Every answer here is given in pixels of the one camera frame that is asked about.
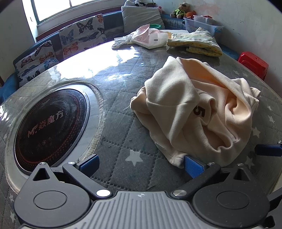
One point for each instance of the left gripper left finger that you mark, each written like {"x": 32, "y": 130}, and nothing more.
{"x": 58, "y": 197}

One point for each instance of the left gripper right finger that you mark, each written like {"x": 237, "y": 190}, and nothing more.
{"x": 223, "y": 197}

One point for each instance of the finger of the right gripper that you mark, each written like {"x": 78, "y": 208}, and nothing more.
{"x": 269, "y": 149}

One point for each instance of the cream sweatshirt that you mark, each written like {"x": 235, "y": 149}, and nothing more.
{"x": 192, "y": 109}

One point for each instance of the round black induction cooktop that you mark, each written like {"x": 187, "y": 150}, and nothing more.
{"x": 51, "y": 129}

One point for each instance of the grey quilted star table mat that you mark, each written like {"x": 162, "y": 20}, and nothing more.
{"x": 129, "y": 159}

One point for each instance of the red plastic stool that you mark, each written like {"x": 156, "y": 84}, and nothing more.
{"x": 254, "y": 63}

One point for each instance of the blue sofa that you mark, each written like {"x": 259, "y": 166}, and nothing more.
{"x": 113, "y": 23}

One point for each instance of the folded yellow green blanket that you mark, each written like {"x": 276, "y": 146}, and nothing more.
{"x": 199, "y": 42}

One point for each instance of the left butterfly cushion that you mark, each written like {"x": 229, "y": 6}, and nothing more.
{"x": 30, "y": 66}

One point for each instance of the butterfly cushion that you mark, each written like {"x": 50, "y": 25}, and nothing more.
{"x": 30, "y": 66}
{"x": 82, "y": 35}

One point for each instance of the clear plastic storage box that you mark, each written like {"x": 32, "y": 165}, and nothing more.
{"x": 193, "y": 25}

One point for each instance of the pink white packaged garment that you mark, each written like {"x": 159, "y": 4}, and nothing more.
{"x": 144, "y": 36}

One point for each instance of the teddy bear toy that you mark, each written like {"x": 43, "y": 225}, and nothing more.
{"x": 181, "y": 11}

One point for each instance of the right butterfly cushion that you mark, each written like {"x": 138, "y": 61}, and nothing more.
{"x": 82, "y": 35}

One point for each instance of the green plastic bowl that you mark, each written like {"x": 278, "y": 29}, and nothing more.
{"x": 155, "y": 26}

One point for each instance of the window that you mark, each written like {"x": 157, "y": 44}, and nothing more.
{"x": 44, "y": 10}

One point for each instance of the grey pillow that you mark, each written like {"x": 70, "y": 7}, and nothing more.
{"x": 135, "y": 17}

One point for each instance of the white plush toy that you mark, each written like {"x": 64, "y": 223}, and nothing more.
{"x": 136, "y": 3}

